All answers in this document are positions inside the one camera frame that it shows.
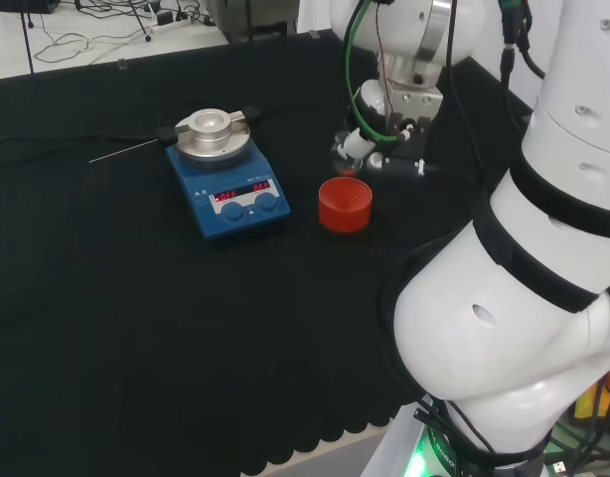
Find clear round-bottom flask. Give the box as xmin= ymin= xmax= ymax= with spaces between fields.
xmin=331 ymin=129 xmax=362 ymax=177

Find red ribbed flask stand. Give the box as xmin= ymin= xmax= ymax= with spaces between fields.
xmin=317 ymin=178 xmax=376 ymax=236

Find heater with blue base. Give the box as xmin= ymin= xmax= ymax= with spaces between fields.
xmin=165 ymin=106 xmax=292 ymax=240

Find thin grey rod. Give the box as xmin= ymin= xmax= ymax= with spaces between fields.
xmin=87 ymin=139 xmax=160 ymax=165

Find grey metal box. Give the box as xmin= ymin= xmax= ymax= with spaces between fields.
xmin=219 ymin=0 xmax=302 ymax=45

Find white power strip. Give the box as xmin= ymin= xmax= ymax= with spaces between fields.
xmin=146 ymin=11 xmax=220 ymax=35

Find black tripod leg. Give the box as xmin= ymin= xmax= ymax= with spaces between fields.
xmin=15 ymin=0 xmax=37 ymax=75

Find green cable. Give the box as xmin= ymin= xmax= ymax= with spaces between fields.
xmin=346 ymin=0 xmax=401 ymax=144

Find silver heating block black handles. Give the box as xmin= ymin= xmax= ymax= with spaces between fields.
xmin=157 ymin=105 xmax=262 ymax=155

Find black heater cable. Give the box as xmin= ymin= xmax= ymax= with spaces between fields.
xmin=0 ymin=101 xmax=197 ymax=155

